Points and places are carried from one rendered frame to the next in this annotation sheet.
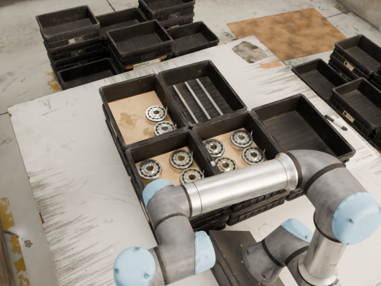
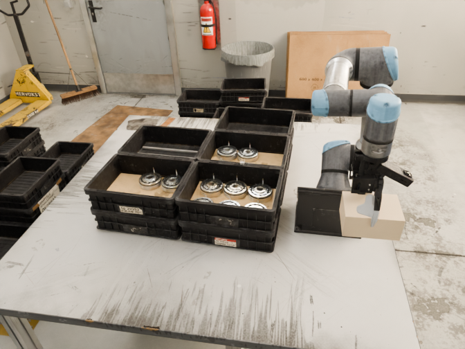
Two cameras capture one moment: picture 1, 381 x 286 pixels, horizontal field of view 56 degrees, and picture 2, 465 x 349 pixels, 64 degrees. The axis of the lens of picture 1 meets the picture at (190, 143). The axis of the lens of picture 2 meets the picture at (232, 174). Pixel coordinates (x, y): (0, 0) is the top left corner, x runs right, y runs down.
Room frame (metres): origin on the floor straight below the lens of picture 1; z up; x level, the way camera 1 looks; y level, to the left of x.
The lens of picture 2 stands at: (-0.06, 0.97, 1.83)
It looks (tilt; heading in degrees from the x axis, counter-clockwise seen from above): 34 degrees down; 312
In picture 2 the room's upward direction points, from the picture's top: 2 degrees counter-clockwise
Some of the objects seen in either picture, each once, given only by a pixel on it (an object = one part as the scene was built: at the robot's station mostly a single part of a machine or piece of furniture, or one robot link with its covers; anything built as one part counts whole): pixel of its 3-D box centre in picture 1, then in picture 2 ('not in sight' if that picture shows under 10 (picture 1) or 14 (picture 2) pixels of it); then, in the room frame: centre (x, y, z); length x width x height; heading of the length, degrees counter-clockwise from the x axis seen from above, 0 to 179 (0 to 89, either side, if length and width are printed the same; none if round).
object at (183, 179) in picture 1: (191, 177); (234, 187); (0.83, -0.02, 0.86); 0.10 x 0.10 x 0.01
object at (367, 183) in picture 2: not in sight; (368, 171); (0.24, 0.09, 1.24); 0.09 x 0.08 x 0.12; 31
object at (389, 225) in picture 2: not in sight; (369, 215); (0.21, 0.07, 1.09); 0.16 x 0.12 x 0.07; 31
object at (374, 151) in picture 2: not in sight; (376, 146); (0.23, 0.09, 1.32); 0.08 x 0.08 x 0.05
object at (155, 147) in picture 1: (176, 183); (232, 195); (0.79, 0.04, 0.87); 0.40 x 0.30 x 0.11; 28
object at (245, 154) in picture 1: (253, 155); (248, 152); (0.97, -0.28, 0.86); 0.10 x 0.10 x 0.01
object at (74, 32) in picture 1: (73, 45); not in sight; (2.31, 0.97, 0.37); 0.40 x 0.30 x 0.45; 122
